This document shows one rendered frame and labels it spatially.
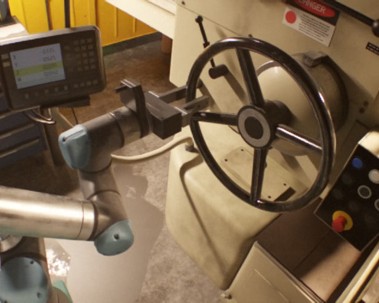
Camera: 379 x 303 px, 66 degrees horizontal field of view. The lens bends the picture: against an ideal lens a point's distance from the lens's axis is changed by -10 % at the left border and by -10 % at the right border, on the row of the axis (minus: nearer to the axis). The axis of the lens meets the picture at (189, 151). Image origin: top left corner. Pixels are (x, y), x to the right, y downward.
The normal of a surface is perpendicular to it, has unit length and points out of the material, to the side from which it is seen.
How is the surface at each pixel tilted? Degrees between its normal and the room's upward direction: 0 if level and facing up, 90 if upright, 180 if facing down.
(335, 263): 0
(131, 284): 0
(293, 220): 0
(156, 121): 90
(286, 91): 82
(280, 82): 63
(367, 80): 90
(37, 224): 69
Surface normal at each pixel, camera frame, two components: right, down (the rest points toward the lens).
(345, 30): -0.75, 0.40
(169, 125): 0.66, 0.47
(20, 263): 0.16, -0.61
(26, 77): 0.45, 0.39
